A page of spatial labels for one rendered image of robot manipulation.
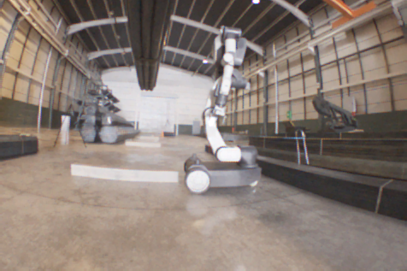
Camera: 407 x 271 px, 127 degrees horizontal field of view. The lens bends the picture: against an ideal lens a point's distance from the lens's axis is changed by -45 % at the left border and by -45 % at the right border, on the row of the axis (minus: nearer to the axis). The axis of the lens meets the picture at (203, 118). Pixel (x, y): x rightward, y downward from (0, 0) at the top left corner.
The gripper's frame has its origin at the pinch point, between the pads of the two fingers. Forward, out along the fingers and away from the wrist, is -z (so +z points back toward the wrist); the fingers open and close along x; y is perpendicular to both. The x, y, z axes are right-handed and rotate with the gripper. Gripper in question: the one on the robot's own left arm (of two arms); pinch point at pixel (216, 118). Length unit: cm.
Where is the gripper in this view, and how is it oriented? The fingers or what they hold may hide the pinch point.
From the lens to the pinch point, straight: 140.5
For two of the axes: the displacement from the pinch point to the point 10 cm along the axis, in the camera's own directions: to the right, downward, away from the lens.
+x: -9.6, -2.5, -0.9
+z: 2.4, -9.7, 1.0
